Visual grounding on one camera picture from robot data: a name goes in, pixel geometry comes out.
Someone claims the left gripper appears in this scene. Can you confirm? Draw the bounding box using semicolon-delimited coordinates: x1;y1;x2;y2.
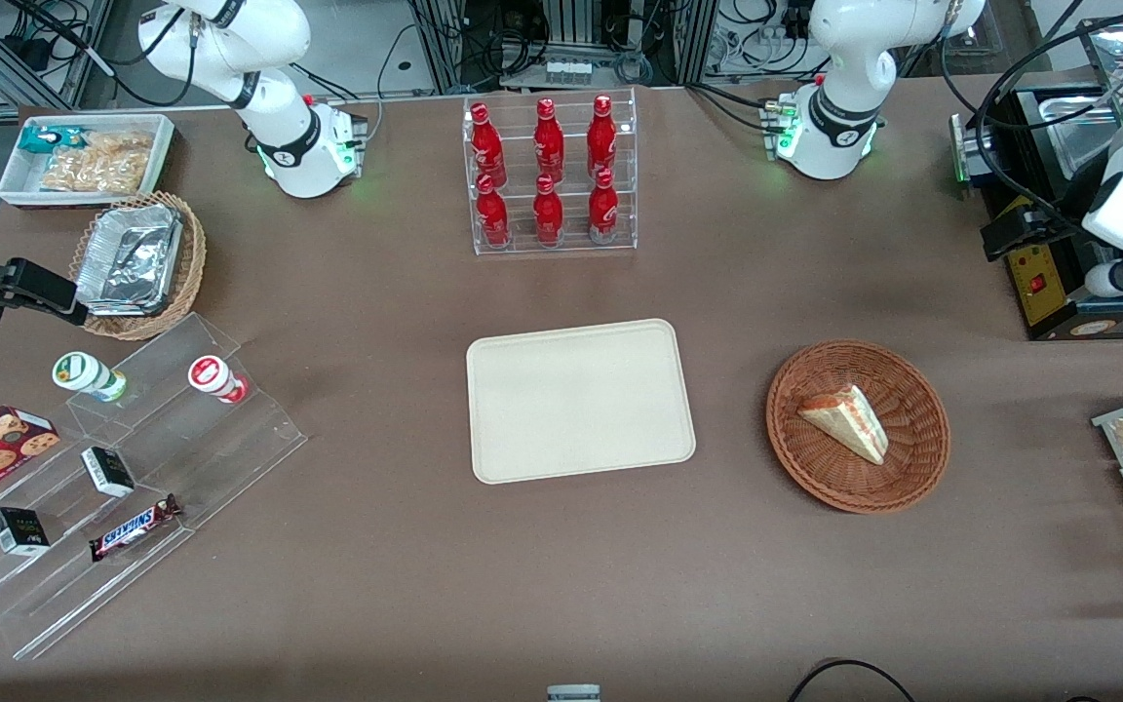
983;203;1095;262

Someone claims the triangular sandwich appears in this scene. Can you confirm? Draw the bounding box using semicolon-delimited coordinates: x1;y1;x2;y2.
797;385;889;466

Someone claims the light wicker basket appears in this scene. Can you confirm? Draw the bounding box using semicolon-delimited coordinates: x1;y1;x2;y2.
68;191;208;341

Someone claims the brown round wicker basket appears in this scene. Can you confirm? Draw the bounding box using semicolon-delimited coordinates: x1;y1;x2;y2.
766;339;951;515

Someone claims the beige plastic tray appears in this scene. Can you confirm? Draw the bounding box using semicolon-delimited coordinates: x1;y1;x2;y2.
466;319;697;486

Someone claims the black food warmer machine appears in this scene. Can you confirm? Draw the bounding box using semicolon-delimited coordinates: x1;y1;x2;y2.
949;15;1123;341

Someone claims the green lid cup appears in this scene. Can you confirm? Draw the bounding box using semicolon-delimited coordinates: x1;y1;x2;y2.
52;351;129;404

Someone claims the stack of foil trays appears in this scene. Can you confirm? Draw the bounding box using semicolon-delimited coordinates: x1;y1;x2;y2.
75;204;183;316

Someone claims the white rectangular snack bin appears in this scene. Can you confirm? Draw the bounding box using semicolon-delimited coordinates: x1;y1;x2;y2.
0;113;176;210

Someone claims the steel warmer pan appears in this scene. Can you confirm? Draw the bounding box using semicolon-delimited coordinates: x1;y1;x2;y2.
1047;93;1123;178

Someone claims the clear bag of chips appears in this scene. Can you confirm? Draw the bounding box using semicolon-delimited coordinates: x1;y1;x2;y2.
39;131;155;194

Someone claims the teal snack packet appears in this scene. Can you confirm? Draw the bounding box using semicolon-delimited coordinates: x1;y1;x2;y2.
18;126;87;154

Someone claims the small black box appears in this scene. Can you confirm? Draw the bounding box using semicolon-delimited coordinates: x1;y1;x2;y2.
0;506;51;558
80;446;136;499

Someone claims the red lid cup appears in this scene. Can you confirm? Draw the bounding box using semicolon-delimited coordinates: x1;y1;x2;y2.
187;355;250;406

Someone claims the clear acrylic stepped display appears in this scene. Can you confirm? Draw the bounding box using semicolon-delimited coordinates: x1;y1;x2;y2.
0;312;310;661

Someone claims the snickers chocolate bar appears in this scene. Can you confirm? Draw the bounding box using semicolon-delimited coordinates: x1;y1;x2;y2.
88;493;183;563

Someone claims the red cola bottle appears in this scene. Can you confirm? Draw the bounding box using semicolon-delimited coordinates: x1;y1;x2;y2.
587;169;621;244
532;175;565;246
469;102;507;187
476;175;512;248
587;95;618;180
533;98;566;182

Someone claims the clear acrylic bottle rack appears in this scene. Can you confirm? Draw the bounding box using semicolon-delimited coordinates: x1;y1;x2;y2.
463;87;639;257

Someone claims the white power strip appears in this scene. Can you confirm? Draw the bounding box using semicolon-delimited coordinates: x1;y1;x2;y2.
539;58;595;87

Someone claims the black base cable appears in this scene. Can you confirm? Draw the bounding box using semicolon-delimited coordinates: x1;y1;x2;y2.
365;24;426;147

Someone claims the black cable loop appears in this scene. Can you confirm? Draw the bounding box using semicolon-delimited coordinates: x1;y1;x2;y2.
786;659;918;702

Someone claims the aluminium frame rack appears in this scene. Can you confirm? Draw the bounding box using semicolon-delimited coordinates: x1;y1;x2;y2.
409;0;720;91

